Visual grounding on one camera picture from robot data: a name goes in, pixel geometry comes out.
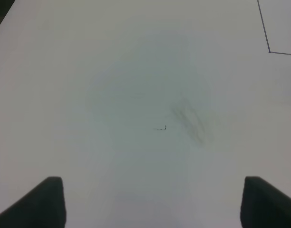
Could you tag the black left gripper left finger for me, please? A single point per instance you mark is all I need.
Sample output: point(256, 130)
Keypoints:
point(43, 207)

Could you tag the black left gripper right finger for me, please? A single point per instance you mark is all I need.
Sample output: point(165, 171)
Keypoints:
point(263, 205)

